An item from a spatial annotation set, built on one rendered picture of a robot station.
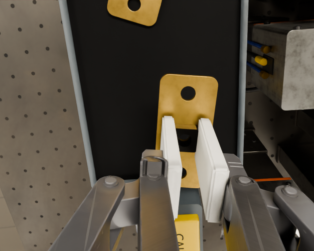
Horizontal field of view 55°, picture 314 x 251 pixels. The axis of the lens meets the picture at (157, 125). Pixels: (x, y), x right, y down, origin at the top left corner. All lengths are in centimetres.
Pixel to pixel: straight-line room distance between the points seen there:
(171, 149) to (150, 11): 12
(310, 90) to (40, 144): 67
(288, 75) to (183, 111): 15
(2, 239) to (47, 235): 114
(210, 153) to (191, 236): 18
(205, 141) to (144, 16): 11
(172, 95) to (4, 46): 63
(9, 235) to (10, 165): 121
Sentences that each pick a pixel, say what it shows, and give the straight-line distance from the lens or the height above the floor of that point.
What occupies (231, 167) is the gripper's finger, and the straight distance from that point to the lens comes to 16.
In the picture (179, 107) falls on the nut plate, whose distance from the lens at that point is 20.
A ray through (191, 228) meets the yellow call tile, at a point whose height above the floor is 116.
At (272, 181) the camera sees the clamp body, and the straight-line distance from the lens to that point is 57.
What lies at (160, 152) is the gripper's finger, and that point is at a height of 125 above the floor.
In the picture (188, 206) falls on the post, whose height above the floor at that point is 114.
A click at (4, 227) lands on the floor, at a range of 205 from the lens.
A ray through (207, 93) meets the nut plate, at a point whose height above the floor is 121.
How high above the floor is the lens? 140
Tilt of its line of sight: 69 degrees down
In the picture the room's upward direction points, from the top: 177 degrees counter-clockwise
